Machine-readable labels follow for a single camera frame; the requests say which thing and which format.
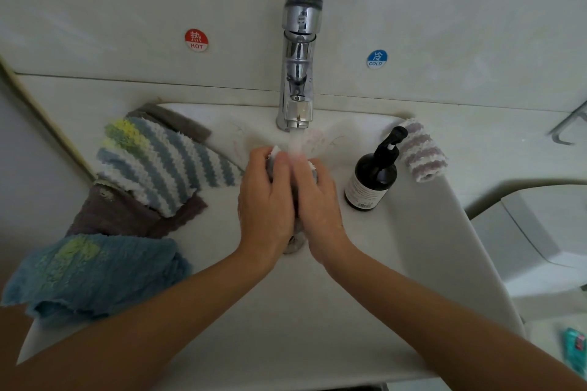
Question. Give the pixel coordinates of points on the white ceramic sink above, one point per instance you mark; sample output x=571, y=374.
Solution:
x=312, y=322

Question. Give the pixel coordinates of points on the brown cloth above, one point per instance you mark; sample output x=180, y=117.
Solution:
x=128, y=214

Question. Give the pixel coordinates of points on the person's right forearm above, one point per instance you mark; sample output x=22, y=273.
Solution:
x=459, y=331

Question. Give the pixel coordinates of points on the black pump soap bottle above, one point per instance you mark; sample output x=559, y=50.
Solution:
x=371, y=183

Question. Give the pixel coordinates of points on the pink white striped cloth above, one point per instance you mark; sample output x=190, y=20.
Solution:
x=422, y=150

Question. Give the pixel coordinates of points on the white toilet tank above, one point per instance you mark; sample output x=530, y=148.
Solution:
x=546, y=249

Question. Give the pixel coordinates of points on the person's left hand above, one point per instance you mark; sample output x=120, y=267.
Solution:
x=266, y=207

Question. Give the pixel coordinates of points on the chrome faucet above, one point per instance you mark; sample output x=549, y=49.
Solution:
x=299, y=61

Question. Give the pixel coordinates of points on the blue stained cloth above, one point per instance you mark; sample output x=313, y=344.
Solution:
x=92, y=276

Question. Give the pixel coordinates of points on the white toilet lid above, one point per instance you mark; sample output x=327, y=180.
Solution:
x=561, y=345

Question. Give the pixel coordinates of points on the metal wall shelf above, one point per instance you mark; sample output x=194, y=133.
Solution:
x=570, y=125

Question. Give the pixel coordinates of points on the blue round sticker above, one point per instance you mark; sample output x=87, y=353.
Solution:
x=377, y=58

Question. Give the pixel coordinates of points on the person's left forearm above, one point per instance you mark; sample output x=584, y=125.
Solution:
x=128, y=331

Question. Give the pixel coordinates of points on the person's right hand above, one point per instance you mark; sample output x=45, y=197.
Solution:
x=321, y=207

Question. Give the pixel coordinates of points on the teal tube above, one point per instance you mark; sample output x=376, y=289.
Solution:
x=576, y=349

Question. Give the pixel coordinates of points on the red round sticker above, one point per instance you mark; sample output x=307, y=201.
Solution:
x=196, y=40

